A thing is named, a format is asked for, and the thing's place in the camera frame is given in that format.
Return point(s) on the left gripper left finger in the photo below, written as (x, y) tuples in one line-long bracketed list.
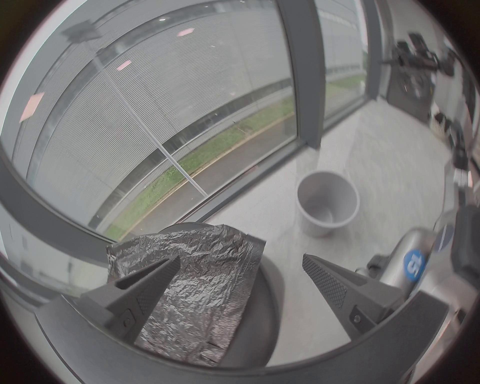
[(148, 287)]

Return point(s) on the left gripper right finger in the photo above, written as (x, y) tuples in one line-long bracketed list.
[(350, 290)]

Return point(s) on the black plastic bag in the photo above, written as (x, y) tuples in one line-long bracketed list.
[(210, 270)]

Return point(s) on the white trash bin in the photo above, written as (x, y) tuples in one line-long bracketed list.
[(327, 195)]

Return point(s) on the dark grey round chair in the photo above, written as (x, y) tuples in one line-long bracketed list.
[(267, 300)]

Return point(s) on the window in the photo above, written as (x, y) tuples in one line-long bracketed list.
[(305, 75)]

